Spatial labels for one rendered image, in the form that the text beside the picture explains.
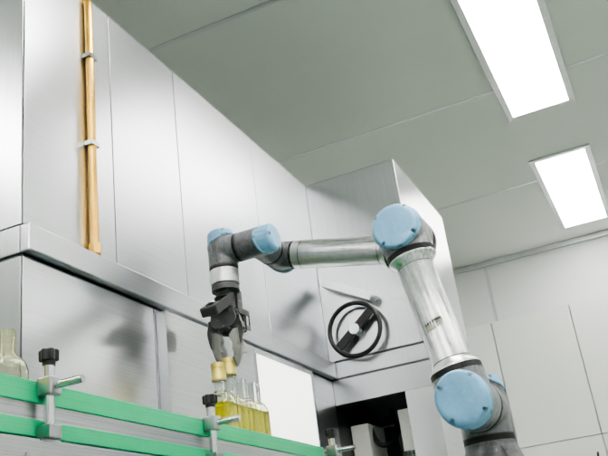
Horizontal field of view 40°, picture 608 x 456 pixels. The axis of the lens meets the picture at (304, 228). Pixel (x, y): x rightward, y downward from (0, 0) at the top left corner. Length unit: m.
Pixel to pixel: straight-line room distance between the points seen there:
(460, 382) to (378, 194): 1.55
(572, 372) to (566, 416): 0.28
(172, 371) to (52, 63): 0.78
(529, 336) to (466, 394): 4.01
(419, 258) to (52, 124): 0.89
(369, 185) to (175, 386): 1.47
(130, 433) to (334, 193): 2.04
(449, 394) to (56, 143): 1.03
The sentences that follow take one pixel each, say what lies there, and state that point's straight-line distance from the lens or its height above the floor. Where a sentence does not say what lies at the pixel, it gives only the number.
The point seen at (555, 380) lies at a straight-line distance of 5.73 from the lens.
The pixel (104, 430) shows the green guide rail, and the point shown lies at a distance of 1.39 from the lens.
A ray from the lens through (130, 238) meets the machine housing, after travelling 2.13.
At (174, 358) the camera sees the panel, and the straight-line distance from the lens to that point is 2.11.
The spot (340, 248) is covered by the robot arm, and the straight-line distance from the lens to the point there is 2.16.
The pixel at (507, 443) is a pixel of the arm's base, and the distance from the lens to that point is 1.95.
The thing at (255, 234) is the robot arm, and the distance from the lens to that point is 2.13.
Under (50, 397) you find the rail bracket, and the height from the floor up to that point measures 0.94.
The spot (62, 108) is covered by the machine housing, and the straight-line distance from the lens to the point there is 2.06.
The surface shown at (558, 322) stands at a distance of 5.80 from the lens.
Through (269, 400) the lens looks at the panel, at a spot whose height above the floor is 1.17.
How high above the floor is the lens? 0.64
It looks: 23 degrees up
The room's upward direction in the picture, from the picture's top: 8 degrees counter-clockwise
